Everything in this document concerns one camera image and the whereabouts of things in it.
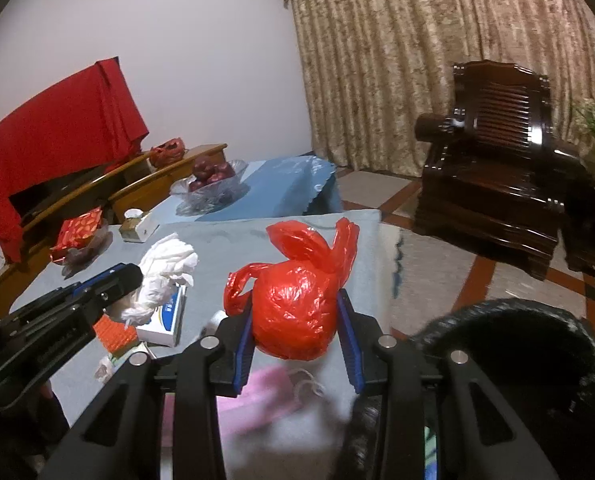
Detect red plastic bag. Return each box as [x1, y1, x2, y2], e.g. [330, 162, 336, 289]
[223, 218, 360, 361]

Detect small glass dish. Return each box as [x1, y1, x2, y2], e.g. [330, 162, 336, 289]
[52, 229, 112, 266]

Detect white tissue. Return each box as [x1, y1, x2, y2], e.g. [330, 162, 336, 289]
[106, 233, 199, 326]

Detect white blue medicine box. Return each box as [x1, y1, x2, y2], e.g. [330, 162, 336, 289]
[136, 285, 187, 348]

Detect white tissue box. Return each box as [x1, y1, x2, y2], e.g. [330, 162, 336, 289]
[120, 208, 160, 243]

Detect wooden TV cabinet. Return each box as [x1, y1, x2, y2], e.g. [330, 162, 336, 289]
[0, 143, 227, 318]

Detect beige patterned curtain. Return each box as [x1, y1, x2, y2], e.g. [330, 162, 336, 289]
[284, 0, 595, 176]

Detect red basket ornament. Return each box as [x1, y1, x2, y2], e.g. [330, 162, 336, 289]
[148, 138, 186, 169]

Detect glass fruit bowl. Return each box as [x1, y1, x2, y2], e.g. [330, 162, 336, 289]
[170, 159, 249, 216]

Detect dark wooden side table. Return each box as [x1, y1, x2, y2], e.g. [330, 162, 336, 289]
[562, 162, 595, 278]

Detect small crumpled tissue ball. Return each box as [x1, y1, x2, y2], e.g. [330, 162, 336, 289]
[94, 356, 114, 384]

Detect pink face mask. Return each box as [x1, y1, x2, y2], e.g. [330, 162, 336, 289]
[161, 364, 329, 451]

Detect red cloth cover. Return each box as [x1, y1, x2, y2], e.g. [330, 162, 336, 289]
[0, 58, 149, 262]

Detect black lined trash bin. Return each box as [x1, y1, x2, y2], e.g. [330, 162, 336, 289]
[342, 297, 595, 480]

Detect red snack packet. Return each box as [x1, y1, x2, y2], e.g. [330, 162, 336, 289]
[50, 206, 102, 263]

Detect dark wooden armchair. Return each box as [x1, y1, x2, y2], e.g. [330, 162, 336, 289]
[413, 60, 584, 281]

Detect blue table cloth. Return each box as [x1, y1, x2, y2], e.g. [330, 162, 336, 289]
[152, 155, 343, 224]

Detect grey table cloth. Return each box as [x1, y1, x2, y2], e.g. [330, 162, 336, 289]
[42, 219, 407, 479]

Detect red apples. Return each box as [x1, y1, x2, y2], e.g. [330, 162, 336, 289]
[188, 157, 236, 192]

